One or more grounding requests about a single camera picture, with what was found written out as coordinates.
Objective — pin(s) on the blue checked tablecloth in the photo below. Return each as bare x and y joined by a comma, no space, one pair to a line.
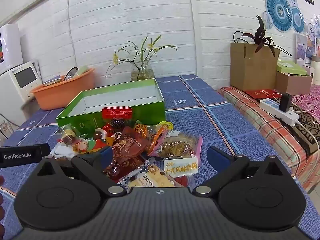
220,120

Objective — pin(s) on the blue notebook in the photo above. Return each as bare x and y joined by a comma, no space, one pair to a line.
52,80

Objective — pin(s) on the purple leafy plant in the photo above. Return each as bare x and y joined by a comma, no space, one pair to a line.
261,35

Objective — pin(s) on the white appliance with screen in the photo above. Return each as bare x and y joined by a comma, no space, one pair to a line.
23,80

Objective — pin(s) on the white water purifier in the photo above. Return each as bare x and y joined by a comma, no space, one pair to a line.
10,47

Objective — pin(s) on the white power strip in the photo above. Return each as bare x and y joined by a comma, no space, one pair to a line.
271,106

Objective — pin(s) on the dark patterned cloth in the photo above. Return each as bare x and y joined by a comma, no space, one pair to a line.
306,127

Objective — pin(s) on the pale green dish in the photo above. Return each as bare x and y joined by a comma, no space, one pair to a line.
82,70

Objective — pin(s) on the flat green box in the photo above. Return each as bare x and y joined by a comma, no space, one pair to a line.
291,67

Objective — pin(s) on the medium blue paper fan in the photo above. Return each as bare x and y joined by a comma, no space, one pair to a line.
298,20

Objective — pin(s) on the person's left hand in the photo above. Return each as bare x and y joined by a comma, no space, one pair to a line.
1,205

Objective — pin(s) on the orange plastic basin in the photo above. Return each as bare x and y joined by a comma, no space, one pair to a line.
62,95

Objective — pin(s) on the orange snack packet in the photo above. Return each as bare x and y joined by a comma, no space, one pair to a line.
157,137

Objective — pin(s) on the pink patterned cloth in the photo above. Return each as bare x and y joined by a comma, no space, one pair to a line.
306,97

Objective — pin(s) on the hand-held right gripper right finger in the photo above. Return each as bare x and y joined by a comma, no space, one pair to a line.
214,155

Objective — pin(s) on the green and red snack packet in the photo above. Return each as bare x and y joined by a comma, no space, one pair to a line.
92,145

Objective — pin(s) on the clear candy packet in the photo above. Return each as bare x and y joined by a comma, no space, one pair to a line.
70,135

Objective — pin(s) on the red serrated plum packet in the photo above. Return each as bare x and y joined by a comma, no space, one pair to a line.
117,113

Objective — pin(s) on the yellow cheese cube packet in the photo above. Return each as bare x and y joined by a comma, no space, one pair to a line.
152,178

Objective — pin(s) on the wall photo print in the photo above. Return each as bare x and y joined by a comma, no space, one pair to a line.
301,46

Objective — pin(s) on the small brown cardboard box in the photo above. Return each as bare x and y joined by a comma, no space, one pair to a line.
293,83

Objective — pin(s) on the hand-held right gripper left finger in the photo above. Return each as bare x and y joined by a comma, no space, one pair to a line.
106,154

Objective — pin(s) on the clear pink-edged noodle snack packet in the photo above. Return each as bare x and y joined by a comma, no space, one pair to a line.
177,145

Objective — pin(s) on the tall brown cardboard box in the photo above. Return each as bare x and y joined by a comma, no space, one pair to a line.
252,67

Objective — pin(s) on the metal pot lid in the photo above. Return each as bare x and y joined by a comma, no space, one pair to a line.
70,73

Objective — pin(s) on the plaid blanket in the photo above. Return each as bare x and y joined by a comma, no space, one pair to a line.
252,115

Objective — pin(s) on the green cardboard box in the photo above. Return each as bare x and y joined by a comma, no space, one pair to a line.
140,112

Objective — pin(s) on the black charger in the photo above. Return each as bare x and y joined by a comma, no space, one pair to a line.
285,102

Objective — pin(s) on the yellow flowering plant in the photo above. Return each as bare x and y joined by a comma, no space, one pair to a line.
142,48

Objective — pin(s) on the brown meat snack packet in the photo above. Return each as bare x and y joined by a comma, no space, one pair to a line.
130,142

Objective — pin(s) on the dark red clear packet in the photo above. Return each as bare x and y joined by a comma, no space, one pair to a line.
125,166

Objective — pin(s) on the large blue paper fan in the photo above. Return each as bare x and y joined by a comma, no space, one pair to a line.
278,7

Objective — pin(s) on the red booklet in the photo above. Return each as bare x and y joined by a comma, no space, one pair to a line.
260,93

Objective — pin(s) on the glass vase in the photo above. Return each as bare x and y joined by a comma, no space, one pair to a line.
143,73

